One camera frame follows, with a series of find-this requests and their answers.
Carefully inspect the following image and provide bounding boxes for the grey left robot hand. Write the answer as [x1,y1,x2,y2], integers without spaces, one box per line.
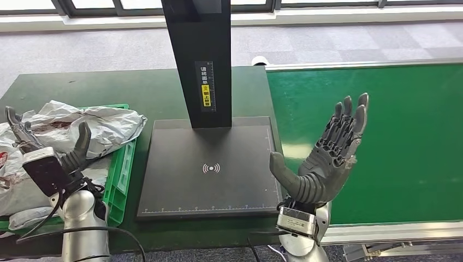
[5,105,92,175]

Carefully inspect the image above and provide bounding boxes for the dark green table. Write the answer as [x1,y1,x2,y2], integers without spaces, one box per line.
[0,65,301,255]

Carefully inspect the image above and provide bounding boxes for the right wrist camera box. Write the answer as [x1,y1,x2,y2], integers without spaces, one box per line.
[276,206,320,239]

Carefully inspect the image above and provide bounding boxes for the thin white cable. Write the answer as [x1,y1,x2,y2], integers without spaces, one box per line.
[266,244,289,262]

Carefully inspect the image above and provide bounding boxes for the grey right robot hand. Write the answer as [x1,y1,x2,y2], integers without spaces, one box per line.
[269,92,370,205]

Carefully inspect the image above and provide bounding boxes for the white window sill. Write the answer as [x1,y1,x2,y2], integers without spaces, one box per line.
[0,4,463,32]

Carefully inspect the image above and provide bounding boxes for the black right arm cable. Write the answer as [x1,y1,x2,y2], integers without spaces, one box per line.
[246,230,291,262]

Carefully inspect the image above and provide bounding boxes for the green plastic crate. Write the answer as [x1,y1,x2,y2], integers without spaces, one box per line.
[0,104,138,232]

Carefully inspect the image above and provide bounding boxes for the black inbound scanner machine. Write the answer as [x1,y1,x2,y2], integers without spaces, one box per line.
[134,0,288,222]

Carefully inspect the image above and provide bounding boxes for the green conveyor belt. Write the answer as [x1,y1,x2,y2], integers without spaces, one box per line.
[266,64,463,225]

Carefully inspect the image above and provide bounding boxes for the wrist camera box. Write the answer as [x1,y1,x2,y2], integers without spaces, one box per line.
[276,206,320,239]
[22,146,72,198]

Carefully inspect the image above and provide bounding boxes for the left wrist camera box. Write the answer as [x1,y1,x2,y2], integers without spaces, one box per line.
[22,146,72,198]

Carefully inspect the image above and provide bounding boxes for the aluminium conveyor frame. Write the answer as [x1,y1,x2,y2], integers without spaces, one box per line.
[265,58,463,262]

